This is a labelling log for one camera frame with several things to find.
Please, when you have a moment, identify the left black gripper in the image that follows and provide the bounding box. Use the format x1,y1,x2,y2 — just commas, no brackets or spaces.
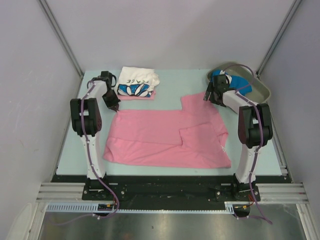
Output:
102,89,121,112

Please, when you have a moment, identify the blue t shirt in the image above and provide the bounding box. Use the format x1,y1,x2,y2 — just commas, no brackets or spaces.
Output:
208,69,253,96

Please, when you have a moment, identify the grey plastic tray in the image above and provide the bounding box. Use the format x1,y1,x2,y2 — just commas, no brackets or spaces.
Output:
206,61,271,104

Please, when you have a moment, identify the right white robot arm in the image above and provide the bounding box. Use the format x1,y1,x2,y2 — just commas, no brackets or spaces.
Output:
203,73,273,201

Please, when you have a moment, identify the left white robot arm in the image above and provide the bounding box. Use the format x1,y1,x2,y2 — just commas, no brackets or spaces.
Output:
70,71,121,180

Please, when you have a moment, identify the white flower print t shirt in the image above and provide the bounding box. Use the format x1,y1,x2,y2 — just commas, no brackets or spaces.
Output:
114,66,160,99

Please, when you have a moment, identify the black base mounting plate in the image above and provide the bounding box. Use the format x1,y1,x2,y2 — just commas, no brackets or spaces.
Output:
51,174,292,210

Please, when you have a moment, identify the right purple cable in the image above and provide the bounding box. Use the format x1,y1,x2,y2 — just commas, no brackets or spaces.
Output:
219,63,273,225

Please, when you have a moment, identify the purple cable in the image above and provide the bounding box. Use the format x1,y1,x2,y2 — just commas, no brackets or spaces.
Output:
219,63,273,225
49,79,121,227

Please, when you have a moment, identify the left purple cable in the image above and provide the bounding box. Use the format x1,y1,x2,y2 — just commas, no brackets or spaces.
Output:
49,79,121,227

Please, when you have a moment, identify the grey slotted cable duct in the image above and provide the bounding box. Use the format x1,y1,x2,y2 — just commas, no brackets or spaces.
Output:
46,202,249,215

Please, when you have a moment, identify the right aluminium frame post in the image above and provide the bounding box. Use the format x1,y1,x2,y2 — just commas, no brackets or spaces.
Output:
255,0,304,79

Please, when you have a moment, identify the aluminium frame post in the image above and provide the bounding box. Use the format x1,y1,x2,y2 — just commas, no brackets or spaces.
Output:
255,0,304,79
37,0,84,79

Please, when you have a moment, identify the left aluminium frame post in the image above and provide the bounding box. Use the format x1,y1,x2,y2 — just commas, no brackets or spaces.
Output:
37,0,84,79

